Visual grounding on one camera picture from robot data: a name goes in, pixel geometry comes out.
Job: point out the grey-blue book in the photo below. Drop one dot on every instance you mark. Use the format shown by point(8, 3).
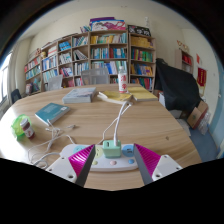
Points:
point(79, 95)

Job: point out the teal book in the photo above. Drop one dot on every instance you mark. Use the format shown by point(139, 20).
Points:
point(51, 112)

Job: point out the wooden bookshelf unit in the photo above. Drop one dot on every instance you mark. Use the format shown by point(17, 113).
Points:
point(106, 53)

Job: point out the green charger block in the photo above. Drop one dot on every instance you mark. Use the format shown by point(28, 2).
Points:
point(111, 149)

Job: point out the cardboard box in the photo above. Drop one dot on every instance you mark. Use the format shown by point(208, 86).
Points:
point(196, 115)

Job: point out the white power strip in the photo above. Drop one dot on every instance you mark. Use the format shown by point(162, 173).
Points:
point(113, 163)

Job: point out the wide grey chair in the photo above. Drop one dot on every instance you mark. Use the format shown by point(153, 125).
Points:
point(95, 76)

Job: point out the thin yellow book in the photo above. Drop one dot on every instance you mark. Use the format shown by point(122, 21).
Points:
point(115, 96)

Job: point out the red-labelled plastic bottle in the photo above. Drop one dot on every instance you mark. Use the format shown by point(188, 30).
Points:
point(122, 83)

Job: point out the black cloth cover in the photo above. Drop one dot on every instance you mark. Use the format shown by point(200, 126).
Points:
point(176, 86)

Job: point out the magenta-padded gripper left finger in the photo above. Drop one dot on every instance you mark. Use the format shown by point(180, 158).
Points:
point(63, 166)

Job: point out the red hanging banner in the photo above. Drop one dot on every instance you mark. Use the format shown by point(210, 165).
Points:
point(201, 76)

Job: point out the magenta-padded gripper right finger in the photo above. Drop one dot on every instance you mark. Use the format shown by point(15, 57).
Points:
point(163, 166)

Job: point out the small red-labelled jar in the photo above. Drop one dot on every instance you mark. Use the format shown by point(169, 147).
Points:
point(28, 129)

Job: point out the small grey chair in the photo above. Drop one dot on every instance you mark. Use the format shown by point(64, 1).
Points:
point(55, 83)

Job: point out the small wooden wall shelf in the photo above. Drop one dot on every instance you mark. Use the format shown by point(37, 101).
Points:
point(185, 61)

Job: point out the dark chair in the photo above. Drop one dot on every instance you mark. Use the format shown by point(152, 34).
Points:
point(15, 96)

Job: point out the white box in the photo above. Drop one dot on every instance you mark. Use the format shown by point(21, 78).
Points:
point(165, 100)

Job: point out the papers on floor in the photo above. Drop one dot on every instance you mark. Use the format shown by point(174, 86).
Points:
point(184, 126)

